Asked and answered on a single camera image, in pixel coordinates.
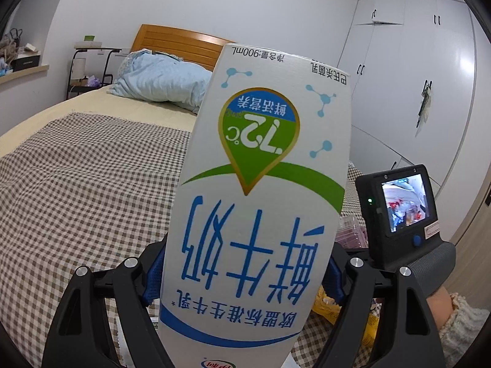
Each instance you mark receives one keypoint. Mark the yellow snack packet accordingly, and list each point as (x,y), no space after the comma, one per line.
(326,306)

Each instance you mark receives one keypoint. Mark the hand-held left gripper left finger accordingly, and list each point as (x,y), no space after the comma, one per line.
(153,276)

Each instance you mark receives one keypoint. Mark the light blue duvet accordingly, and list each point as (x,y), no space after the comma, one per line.
(161,80)

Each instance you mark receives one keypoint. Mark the white milk carton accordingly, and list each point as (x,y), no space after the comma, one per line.
(249,199)

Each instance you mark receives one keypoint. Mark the person's right forearm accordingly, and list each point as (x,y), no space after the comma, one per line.
(460,326)

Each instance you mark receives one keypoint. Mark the white wardrobe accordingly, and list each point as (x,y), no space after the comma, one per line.
(383,84)

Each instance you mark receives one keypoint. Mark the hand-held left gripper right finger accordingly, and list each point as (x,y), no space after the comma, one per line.
(334,278)

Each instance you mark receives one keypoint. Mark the white cylinder lamp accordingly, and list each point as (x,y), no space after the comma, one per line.
(79,68)

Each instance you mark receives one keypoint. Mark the pale hanging bag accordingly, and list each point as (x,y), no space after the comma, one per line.
(425,103)

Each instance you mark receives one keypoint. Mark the black flat box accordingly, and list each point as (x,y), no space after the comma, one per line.
(25,63)

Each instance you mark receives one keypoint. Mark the purple plastic bag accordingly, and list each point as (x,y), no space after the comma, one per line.
(93,81)

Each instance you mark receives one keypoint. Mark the brown checked blanket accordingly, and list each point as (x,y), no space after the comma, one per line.
(96,199)

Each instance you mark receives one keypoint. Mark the beige handbag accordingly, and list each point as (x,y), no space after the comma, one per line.
(11,44)

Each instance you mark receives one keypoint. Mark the black frame side table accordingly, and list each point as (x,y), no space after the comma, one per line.
(96,50)

